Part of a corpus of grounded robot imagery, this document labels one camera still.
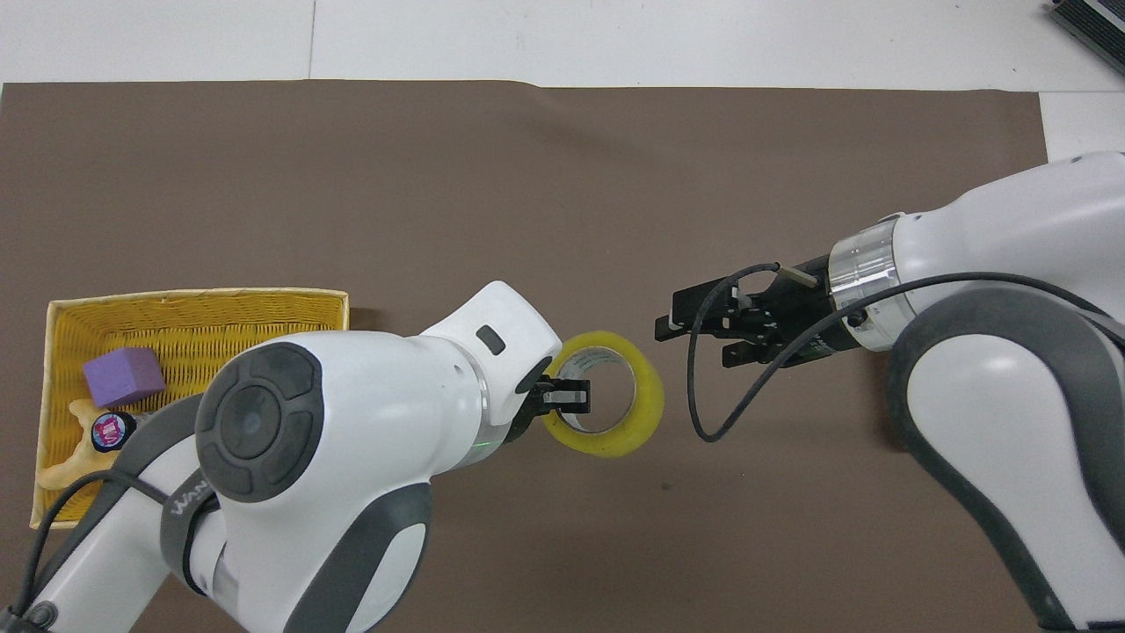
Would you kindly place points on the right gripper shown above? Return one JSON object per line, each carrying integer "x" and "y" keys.
{"x": 795, "y": 312}

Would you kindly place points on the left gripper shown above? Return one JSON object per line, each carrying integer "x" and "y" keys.
{"x": 524, "y": 420}

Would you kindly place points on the yellow tape roll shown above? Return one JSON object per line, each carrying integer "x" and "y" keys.
{"x": 647, "y": 397}

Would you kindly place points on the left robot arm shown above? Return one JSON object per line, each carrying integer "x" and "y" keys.
{"x": 369, "y": 396}

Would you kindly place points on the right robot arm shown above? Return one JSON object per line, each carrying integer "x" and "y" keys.
{"x": 993, "y": 387}

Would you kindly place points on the yellow woven basket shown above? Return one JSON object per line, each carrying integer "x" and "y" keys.
{"x": 202, "y": 321}

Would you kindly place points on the purple foam block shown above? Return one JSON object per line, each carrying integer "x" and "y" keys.
{"x": 125, "y": 376}

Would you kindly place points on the small black-capped bottle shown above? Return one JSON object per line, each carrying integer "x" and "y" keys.
{"x": 112, "y": 431}

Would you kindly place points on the cream bone-shaped toy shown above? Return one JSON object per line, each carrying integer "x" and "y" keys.
{"x": 68, "y": 464}

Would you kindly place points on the grey ribbed device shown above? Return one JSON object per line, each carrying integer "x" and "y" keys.
{"x": 1094, "y": 22}

